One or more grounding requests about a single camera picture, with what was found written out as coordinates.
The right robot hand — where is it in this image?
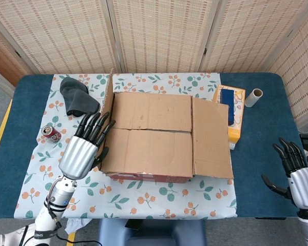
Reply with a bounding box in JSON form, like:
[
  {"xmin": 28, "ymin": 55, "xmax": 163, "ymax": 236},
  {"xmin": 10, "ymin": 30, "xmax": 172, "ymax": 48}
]
[{"xmin": 261, "ymin": 137, "xmax": 308, "ymax": 210}]

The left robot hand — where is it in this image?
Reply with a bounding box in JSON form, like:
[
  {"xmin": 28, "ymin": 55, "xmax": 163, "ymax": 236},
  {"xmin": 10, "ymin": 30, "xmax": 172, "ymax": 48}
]
[{"xmin": 58, "ymin": 111, "xmax": 117, "ymax": 180}]

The red cardboard box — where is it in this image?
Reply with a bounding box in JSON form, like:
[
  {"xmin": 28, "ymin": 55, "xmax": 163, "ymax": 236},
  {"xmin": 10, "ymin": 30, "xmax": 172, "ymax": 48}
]
[{"xmin": 100, "ymin": 68, "xmax": 235, "ymax": 184}]

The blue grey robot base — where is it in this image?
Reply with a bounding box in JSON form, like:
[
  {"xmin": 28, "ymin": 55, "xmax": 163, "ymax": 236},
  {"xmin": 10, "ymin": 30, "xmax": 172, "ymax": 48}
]
[{"xmin": 97, "ymin": 219, "xmax": 206, "ymax": 246}]

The red cartoon drink can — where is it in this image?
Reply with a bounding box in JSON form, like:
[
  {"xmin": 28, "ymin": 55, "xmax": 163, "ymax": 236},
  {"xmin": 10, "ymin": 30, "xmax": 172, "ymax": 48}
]
[{"xmin": 42, "ymin": 125, "xmax": 62, "ymax": 143}]

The dark grey cloth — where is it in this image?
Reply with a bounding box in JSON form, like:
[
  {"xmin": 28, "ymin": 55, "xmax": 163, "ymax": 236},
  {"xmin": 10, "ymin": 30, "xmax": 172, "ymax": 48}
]
[{"xmin": 60, "ymin": 76, "xmax": 101, "ymax": 117}]

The floral fruit print tablecloth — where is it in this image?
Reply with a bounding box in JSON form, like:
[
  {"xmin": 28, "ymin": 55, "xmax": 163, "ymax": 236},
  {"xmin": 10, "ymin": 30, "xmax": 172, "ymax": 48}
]
[{"xmin": 14, "ymin": 73, "xmax": 238, "ymax": 220}]

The small black flat device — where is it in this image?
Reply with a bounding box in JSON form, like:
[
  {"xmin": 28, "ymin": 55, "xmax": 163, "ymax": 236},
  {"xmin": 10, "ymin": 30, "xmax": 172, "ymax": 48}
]
[{"xmin": 125, "ymin": 219, "xmax": 143, "ymax": 230}]

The yellow tissue box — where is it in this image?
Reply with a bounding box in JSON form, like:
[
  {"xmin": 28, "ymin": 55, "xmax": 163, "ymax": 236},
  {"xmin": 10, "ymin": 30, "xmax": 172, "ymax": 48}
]
[{"xmin": 212, "ymin": 84, "xmax": 246, "ymax": 144}]

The cardboard paper tube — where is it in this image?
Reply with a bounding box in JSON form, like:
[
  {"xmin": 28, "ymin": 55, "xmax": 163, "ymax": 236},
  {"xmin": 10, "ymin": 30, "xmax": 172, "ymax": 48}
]
[{"xmin": 245, "ymin": 88, "xmax": 264, "ymax": 108}]

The dark blue rectangular case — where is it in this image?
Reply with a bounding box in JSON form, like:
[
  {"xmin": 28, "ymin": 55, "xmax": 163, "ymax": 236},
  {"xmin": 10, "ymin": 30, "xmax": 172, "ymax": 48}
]
[{"xmin": 219, "ymin": 89, "xmax": 236, "ymax": 127}]

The woven bamboo folding screen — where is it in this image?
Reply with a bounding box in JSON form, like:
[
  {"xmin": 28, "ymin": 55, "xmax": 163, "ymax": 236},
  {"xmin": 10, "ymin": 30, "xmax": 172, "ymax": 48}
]
[{"xmin": 0, "ymin": 0, "xmax": 308, "ymax": 126}]

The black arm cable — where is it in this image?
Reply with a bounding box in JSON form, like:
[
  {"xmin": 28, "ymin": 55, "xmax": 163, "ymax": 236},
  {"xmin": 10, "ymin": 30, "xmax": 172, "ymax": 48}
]
[{"xmin": 48, "ymin": 209, "xmax": 100, "ymax": 243}]

